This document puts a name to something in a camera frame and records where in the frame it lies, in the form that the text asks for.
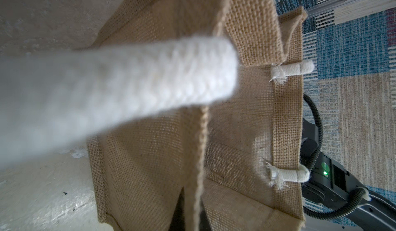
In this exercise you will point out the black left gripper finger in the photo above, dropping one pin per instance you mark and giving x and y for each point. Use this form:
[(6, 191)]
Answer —
[(178, 219)]

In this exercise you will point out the burlap tote bag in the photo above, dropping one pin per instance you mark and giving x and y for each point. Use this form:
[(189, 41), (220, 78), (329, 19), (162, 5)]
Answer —
[(205, 95)]

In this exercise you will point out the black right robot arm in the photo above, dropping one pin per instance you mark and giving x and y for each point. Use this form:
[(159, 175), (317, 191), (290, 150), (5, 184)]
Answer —
[(334, 187)]

